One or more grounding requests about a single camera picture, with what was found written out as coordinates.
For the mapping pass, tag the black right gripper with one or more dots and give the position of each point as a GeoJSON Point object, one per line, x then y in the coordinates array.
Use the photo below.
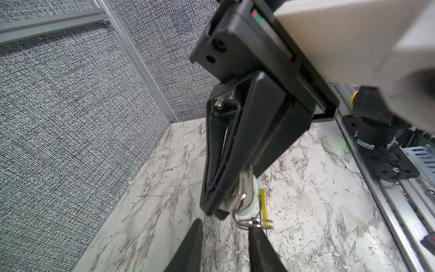
{"type": "Point", "coordinates": [246, 119]}

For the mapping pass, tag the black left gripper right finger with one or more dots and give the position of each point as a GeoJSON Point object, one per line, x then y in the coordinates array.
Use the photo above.
{"type": "Point", "coordinates": [263, 257]}

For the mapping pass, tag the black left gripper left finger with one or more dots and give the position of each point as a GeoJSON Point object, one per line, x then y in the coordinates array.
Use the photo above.
{"type": "Point", "coordinates": [189, 254]}

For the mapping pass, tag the yellow capped key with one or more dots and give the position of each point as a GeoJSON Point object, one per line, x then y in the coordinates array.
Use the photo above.
{"type": "Point", "coordinates": [262, 195]}

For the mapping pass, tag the black remote control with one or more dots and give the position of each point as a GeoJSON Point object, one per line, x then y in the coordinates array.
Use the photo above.
{"type": "Point", "coordinates": [428, 242]}

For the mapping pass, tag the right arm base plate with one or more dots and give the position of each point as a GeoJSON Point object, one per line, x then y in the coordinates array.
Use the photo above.
{"type": "Point", "coordinates": [392, 164]}

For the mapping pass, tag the grey cable duct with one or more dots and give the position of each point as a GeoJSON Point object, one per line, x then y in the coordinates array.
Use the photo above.
{"type": "Point", "coordinates": [424, 158]}

